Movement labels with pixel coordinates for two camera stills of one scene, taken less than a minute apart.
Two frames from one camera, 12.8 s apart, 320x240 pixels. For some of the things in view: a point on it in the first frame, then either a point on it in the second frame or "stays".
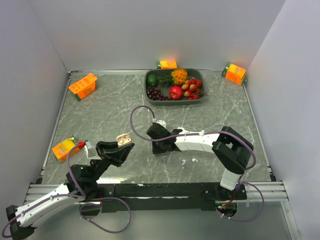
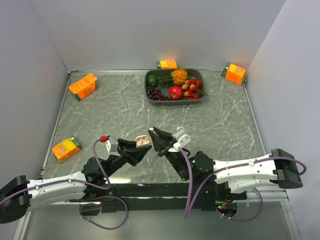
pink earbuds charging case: x=123 y=140 → x=142 y=140
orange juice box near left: x=61 y=150 stays
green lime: x=152 y=80 stays
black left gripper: x=110 y=152 → x=127 y=149
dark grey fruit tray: x=192 y=73 stays
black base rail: x=166 y=196 stays
